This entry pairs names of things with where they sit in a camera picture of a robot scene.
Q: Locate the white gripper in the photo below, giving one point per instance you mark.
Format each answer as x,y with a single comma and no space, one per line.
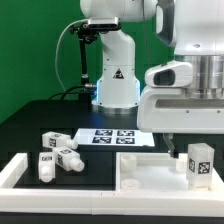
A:
167,110

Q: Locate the white square tabletop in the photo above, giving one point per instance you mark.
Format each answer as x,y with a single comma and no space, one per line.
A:
154,175

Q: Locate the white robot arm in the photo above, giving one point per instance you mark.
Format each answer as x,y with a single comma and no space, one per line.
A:
185,95

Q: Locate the white tag base sheet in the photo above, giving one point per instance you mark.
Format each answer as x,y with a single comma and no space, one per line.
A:
113,137

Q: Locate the white U-shaped fence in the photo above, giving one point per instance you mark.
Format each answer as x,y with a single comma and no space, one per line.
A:
93,202

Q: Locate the black camera stand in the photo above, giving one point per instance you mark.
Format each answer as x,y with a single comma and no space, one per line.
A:
85,37

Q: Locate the grey mounted camera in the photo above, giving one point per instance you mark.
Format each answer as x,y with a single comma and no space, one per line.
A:
103,24

